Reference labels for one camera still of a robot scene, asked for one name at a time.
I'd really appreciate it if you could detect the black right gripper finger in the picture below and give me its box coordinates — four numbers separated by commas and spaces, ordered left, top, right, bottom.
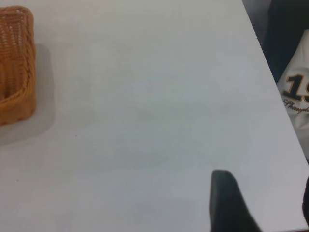
208, 169, 263, 232

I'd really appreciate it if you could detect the orange wicker basket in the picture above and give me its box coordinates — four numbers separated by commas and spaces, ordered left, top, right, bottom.
0, 5, 37, 127

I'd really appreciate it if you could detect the white printed shirt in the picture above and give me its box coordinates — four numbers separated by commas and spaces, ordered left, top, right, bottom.
276, 29, 309, 160

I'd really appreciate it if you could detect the black garment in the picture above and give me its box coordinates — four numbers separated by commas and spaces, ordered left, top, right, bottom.
262, 0, 309, 84

